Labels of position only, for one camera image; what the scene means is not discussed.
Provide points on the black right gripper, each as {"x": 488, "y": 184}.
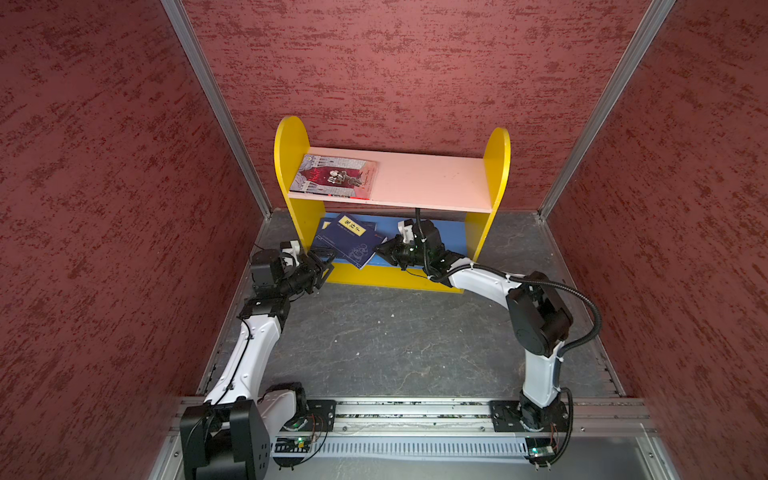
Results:
{"x": 393, "y": 253}

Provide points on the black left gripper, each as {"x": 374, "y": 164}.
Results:
{"x": 315, "y": 280}

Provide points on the blue Chinese book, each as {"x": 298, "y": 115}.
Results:
{"x": 346, "y": 227}
{"x": 356, "y": 251}

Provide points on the pink Hamlet picture book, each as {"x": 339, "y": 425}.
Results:
{"x": 335, "y": 176}

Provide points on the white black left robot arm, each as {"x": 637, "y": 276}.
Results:
{"x": 232, "y": 434}

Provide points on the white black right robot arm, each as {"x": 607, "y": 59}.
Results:
{"x": 539, "y": 317}

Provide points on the yellow pink blue bookshelf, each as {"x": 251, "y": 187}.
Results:
{"x": 472, "y": 186}

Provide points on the left green circuit board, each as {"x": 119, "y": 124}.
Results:
{"x": 287, "y": 446}

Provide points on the green circuit board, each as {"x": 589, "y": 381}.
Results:
{"x": 287, "y": 446}
{"x": 540, "y": 451}

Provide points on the right green circuit board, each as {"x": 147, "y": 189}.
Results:
{"x": 540, "y": 451}

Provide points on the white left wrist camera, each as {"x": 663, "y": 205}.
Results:
{"x": 290, "y": 252}

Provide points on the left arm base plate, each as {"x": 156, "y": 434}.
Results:
{"x": 319, "y": 417}

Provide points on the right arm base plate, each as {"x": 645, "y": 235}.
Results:
{"x": 509, "y": 416}

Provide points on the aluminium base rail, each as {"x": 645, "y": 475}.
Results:
{"x": 383, "y": 416}

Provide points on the right aluminium corner post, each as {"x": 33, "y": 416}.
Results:
{"x": 646, "y": 31}

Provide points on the aluminium corner post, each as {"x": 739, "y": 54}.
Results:
{"x": 646, "y": 31}
{"x": 184, "y": 31}

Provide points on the left aluminium corner post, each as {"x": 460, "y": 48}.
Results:
{"x": 184, "y": 31}

